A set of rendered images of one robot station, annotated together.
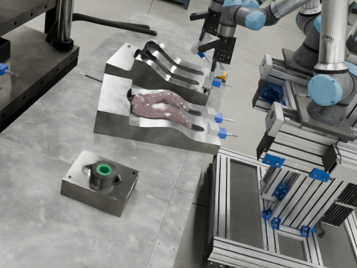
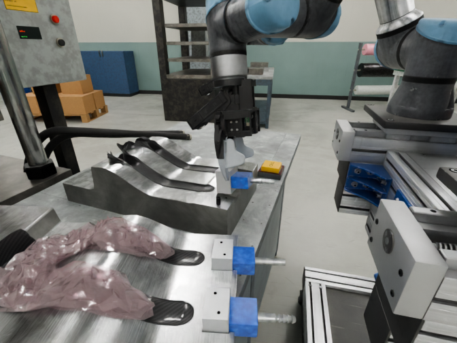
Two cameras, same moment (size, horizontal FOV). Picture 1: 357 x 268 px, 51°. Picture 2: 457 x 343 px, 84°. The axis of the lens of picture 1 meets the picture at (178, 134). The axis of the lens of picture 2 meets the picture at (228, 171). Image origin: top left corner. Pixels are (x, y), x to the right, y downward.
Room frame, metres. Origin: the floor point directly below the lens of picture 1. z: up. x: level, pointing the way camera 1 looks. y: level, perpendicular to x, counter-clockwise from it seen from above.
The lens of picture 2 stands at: (1.06, -0.22, 1.21)
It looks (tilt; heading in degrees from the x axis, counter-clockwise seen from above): 26 degrees down; 19
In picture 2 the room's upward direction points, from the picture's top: straight up
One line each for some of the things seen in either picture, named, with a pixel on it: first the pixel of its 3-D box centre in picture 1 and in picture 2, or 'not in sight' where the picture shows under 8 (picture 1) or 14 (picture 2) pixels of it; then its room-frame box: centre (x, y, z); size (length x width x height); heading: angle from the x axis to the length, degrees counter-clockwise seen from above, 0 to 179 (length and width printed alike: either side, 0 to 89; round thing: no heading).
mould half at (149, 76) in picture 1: (164, 68); (163, 175); (1.63, 0.17, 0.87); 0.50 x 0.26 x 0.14; 88
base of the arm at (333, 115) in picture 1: (330, 105); not in sight; (1.41, -0.54, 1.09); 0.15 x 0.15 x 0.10
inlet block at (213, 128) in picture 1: (222, 133); (249, 316); (1.29, -0.17, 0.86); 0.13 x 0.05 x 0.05; 105
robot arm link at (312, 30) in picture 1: (320, 32); (436, 47); (1.91, -0.49, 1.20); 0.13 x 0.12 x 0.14; 20
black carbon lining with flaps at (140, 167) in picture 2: (169, 61); (164, 161); (1.62, 0.16, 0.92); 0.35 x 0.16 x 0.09; 88
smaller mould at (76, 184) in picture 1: (101, 182); not in sight; (0.82, 0.18, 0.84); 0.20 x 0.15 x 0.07; 88
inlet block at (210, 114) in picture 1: (219, 117); (249, 260); (1.40, -0.15, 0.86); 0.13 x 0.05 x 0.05; 105
